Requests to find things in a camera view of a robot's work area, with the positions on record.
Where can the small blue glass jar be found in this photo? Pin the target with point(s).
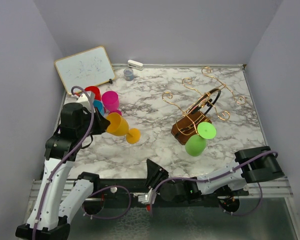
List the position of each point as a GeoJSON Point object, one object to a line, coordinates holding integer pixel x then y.
{"type": "Point", "coordinates": [128, 74]}

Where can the yellow plastic wine glass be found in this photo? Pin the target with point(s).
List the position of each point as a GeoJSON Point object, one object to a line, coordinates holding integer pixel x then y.
{"type": "Point", "coordinates": [119, 127]}

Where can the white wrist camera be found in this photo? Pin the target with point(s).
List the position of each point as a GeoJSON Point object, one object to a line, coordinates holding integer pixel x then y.
{"type": "Point", "coordinates": [147, 199]}
{"type": "Point", "coordinates": [83, 99]}

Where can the black metal base frame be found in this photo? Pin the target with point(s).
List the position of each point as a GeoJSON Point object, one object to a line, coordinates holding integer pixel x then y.
{"type": "Point", "coordinates": [112, 189]}

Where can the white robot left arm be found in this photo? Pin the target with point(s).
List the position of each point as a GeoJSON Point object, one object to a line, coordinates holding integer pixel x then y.
{"type": "Point", "coordinates": [52, 215]}

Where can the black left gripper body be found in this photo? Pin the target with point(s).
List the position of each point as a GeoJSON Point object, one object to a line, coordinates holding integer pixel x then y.
{"type": "Point", "coordinates": [88, 118]}

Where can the blue plastic wine glass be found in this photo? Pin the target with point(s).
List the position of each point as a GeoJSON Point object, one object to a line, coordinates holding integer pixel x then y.
{"type": "Point", "coordinates": [98, 105]}

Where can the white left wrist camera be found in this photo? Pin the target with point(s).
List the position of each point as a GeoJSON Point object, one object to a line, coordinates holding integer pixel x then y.
{"type": "Point", "coordinates": [83, 99]}

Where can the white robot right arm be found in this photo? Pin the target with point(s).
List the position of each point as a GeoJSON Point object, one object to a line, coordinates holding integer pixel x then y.
{"type": "Point", "coordinates": [252, 165]}

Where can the gold framed whiteboard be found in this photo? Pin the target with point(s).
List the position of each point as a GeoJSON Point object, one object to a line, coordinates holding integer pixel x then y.
{"type": "Point", "coordinates": [88, 68]}

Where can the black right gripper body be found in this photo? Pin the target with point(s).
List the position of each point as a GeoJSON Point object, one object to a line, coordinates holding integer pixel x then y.
{"type": "Point", "coordinates": [164, 176]}

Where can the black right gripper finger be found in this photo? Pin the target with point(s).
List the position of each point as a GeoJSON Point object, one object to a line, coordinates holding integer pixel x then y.
{"type": "Point", "coordinates": [151, 167]}
{"type": "Point", "coordinates": [157, 177]}

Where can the magenta plastic wine glass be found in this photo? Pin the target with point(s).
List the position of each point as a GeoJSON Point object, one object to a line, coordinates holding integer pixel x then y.
{"type": "Point", "coordinates": [110, 100]}

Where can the green plastic wine glass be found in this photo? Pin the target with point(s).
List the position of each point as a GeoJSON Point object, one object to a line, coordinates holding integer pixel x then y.
{"type": "Point", "coordinates": [197, 143]}

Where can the white eraser block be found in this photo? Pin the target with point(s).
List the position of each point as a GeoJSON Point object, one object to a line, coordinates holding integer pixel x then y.
{"type": "Point", "coordinates": [135, 65]}

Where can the red plastic wine glass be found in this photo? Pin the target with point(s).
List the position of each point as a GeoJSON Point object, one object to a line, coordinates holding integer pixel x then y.
{"type": "Point", "coordinates": [95, 90]}

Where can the copper wire glass rack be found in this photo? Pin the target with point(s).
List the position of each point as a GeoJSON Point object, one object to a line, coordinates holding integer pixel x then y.
{"type": "Point", "coordinates": [188, 125]}

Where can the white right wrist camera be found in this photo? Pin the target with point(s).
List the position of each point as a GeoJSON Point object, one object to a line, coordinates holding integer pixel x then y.
{"type": "Point", "coordinates": [147, 199]}

